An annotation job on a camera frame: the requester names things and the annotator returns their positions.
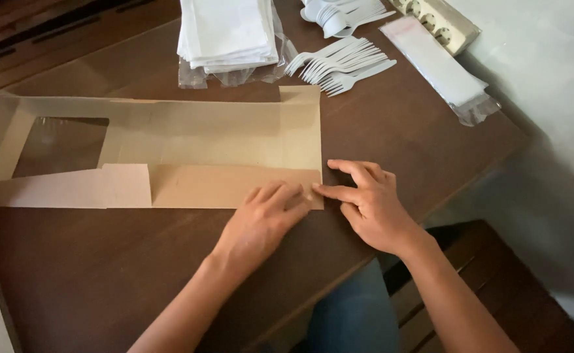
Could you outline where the person's right hand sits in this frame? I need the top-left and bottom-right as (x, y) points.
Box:
(312, 159), (433, 259)

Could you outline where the person's left hand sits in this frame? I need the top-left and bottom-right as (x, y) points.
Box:
(212, 180), (313, 282)

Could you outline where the brown windowed cardboard box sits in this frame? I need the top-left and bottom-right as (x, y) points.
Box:
(0, 86), (325, 211)

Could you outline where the person's blue jeans leg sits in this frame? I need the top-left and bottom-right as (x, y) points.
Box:
(306, 257), (401, 353)

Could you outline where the pile of white plastic forks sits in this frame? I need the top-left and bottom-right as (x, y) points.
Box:
(284, 36), (398, 98)

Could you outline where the pack of clear plastic sleeves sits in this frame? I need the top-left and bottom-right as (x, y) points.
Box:
(379, 15), (503, 127)

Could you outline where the clear plastic napkin bag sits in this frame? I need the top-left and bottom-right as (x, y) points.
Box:
(177, 0), (299, 90)

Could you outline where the cream power strip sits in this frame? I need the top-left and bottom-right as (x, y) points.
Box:
(387, 0), (482, 57)

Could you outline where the stack of white paper napkins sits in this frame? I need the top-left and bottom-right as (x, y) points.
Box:
(177, 0), (280, 75)

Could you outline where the pile of white plastic spoons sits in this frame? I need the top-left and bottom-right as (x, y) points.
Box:
(299, 0), (397, 39)

